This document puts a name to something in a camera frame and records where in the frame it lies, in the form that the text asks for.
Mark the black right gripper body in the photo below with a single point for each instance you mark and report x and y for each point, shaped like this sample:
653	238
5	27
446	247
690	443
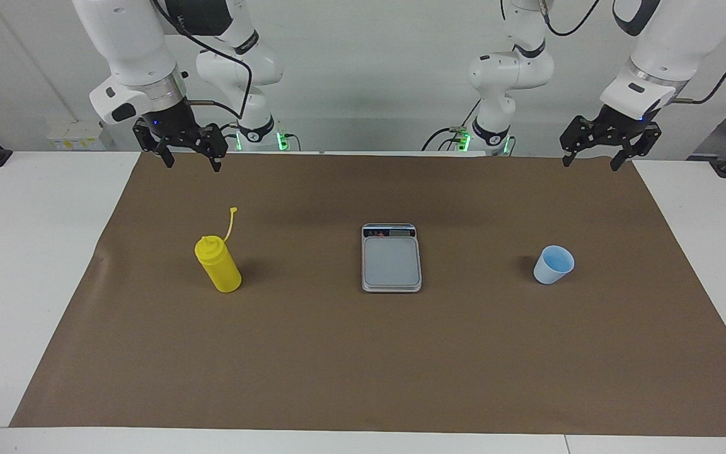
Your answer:
174	123

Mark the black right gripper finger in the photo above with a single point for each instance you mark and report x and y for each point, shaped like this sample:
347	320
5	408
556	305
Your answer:
215	142
149	135

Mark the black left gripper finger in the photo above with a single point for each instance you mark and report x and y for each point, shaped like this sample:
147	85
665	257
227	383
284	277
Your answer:
643	144
580	133

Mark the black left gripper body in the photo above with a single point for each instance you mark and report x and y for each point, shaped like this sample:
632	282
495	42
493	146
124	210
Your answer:
621	125

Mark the yellow squeeze bottle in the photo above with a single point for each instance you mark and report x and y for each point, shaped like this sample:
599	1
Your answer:
221	271

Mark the light blue plastic cup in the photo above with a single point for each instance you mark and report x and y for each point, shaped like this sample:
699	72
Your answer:
551	268

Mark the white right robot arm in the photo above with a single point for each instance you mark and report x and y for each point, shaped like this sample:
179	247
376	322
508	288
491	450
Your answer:
130	44

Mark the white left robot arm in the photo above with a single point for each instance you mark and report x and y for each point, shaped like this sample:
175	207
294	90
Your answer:
672	50

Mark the silver digital kitchen scale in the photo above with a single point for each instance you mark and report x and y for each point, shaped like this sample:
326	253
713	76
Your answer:
391	261

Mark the white socket box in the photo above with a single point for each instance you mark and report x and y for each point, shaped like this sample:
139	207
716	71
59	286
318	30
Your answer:
76	135

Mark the brown paper table mat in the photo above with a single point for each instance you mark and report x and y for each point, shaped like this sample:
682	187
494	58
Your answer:
363	359

